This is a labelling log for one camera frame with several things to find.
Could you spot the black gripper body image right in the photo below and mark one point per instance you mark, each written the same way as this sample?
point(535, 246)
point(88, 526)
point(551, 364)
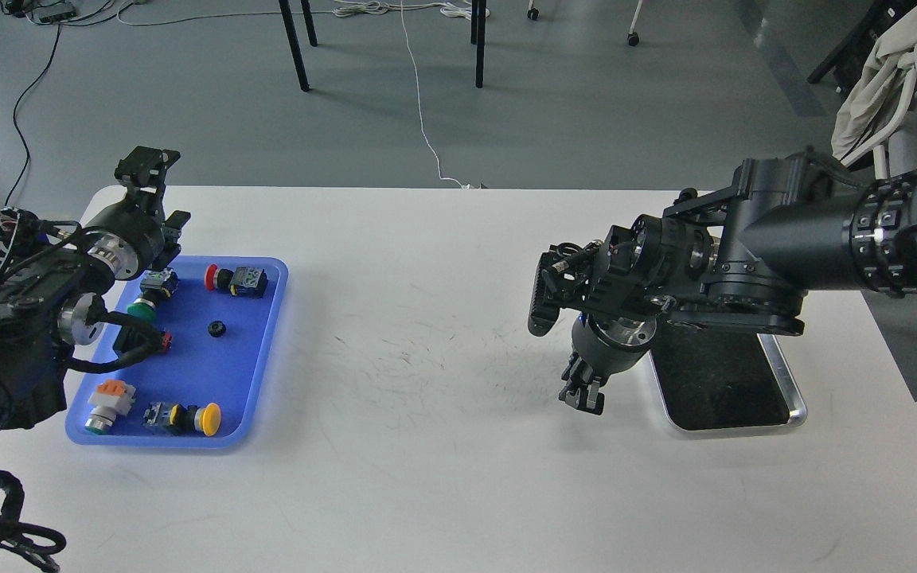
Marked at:
point(612, 348)

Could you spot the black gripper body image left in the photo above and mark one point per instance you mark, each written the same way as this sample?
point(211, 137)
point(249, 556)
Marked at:
point(126, 240)

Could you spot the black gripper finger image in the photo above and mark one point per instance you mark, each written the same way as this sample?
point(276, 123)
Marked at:
point(591, 398)
point(172, 230)
point(577, 372)
point(142, 173)

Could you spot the small black gear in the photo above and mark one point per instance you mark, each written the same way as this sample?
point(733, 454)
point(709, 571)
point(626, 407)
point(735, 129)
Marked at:
point(216, 328)

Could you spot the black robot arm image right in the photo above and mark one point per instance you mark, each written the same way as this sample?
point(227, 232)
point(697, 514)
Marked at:
point(738, 259)

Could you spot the blue plastic tray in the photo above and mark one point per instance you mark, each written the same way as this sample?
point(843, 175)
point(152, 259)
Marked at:
point(197, 369)

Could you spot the silver metal tray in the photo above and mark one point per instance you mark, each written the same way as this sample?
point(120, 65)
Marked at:
point(715, 383)

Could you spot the white orange push button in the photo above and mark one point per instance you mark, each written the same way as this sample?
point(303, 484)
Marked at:
point(110, 400)

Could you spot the yellow mushroom push button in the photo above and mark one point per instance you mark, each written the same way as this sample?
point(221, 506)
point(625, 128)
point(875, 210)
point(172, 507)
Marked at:
point(170, 418)

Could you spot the black table leg left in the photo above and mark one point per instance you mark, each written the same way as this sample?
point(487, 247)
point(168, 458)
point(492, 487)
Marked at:
point(293, 38)

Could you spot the black table leg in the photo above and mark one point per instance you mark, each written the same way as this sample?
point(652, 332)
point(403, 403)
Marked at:
point(293, 38)
point(478, 16)

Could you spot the black table leg right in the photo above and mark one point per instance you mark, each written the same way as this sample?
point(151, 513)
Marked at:
point(478, 16)

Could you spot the grey office chair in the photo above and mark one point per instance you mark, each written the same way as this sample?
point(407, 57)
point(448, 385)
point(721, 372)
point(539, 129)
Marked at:
point(876, 144)

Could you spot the beige cloth on chair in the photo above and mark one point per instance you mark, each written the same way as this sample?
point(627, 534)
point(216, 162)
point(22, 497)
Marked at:
point(881, 79)

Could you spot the green push button switch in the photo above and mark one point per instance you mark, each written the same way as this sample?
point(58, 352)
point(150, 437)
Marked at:
point(156, 287)

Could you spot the red push button switch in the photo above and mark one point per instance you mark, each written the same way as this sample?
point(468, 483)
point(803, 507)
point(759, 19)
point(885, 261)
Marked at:
point(244, 281)

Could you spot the black selector switch red base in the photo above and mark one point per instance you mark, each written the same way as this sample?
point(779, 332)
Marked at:
point(128, 340)

